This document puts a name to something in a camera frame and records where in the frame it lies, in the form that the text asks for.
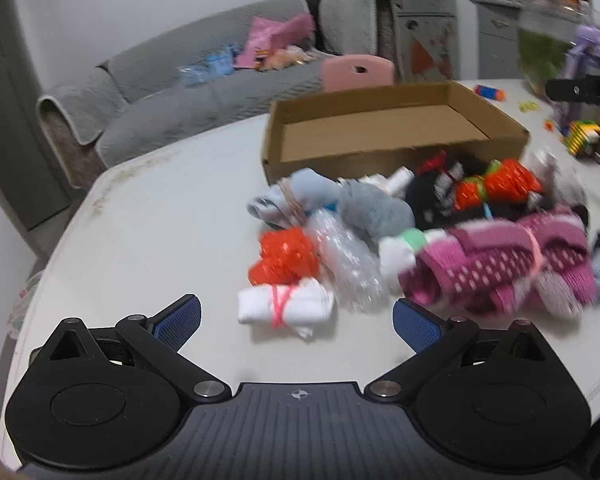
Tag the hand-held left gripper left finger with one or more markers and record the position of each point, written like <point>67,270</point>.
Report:
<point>177,322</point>

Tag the dark grey door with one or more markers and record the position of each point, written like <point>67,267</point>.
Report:
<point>15,110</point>

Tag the orange plastic bag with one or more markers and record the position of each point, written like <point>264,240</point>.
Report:
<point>282,257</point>
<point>510,180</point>

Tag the grey sofa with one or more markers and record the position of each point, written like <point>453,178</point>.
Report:
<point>180,105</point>

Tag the cardboard box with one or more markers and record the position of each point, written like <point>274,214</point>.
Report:
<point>380,125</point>

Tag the decorated grey fridge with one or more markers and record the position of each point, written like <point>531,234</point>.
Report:
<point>422,35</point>

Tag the colourful block build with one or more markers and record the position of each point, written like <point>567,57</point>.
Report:
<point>582,137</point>

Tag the grey white sock bundle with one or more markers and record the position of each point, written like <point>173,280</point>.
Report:
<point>562,185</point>

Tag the plush toys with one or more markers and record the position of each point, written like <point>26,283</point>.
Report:
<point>287,57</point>

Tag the pink chair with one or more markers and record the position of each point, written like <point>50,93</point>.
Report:
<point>357,72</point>

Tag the pink dotted sock bundle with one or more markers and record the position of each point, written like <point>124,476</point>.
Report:
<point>485,260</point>

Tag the orange blue toy blocks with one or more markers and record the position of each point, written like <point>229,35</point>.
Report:
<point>490,91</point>

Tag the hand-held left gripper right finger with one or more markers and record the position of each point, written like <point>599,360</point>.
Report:
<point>417,327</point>

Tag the light blue sock bundle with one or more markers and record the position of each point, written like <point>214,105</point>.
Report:
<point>285,197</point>

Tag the pink plastic bag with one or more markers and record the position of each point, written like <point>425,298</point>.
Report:
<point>275,35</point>

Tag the white desktop table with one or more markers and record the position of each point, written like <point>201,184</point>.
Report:
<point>180,210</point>

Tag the blue toy castle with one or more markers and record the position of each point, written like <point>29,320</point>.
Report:
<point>222,62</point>

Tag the clear bag with blue toys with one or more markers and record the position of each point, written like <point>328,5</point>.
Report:
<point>192,75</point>

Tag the glass jar with green plants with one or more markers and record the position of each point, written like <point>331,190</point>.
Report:
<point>540,55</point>

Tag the small white sock bundle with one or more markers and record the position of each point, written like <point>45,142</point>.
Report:
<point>397,180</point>

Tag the black grey striped sock bundle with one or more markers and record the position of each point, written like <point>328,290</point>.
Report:
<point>469,165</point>

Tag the yellow plastic toy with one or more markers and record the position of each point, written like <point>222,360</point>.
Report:
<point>529,107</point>

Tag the grey cabinet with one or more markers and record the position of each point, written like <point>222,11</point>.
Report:
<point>495,25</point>

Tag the purple water bottle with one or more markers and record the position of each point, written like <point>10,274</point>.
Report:
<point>589,42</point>

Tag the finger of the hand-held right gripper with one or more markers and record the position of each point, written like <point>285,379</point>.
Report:
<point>567,90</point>

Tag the white green sock bundle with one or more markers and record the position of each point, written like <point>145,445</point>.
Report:
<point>397,255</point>

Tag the clear bubble wrap bundle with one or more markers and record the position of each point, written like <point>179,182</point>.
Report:
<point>350,260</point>

